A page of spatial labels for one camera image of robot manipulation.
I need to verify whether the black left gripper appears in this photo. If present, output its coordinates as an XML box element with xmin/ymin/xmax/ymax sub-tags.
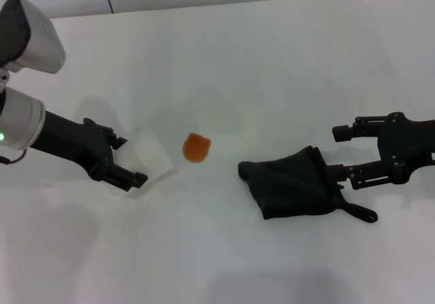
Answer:
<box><xmin>32</xmin><ymin>109</ymin><xmax>149</xmax><ymax>194</ymax></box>

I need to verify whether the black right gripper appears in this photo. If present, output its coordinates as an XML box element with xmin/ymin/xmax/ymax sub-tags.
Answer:
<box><xmin>325</xmin><ymin>111</ymin><xmax>435</xmax><ymax>190</ymax></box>

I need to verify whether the white paper cup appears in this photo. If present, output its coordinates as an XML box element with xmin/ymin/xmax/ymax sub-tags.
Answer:
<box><xmin>125</xmin><ymin>125</ymin><xmax>179</xmax><ymax>200</ymax></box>

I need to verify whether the dark rag with loop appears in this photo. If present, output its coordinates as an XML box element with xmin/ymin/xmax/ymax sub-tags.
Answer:
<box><xmin>237</xmin><ymin>145</ymin><xmax>379</xmax><ymax>224</ymax></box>

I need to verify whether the orange round object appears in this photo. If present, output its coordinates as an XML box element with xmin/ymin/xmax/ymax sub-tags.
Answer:
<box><xmin>182</xmin><ymin>132</ymin><xmax>213</xmax><ymax>165</ymax></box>

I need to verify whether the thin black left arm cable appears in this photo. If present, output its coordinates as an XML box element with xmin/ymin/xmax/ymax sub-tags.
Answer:
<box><xmin>0</xmin><ymin>148</ymin><xmax>29</xmax><ymax>165</ymax></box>

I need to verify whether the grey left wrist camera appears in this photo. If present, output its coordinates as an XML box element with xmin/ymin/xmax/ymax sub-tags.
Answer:
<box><xmin>0</xmin><ymin>0</ymin><xmax>67</xmax><ymax>75</ymax></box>

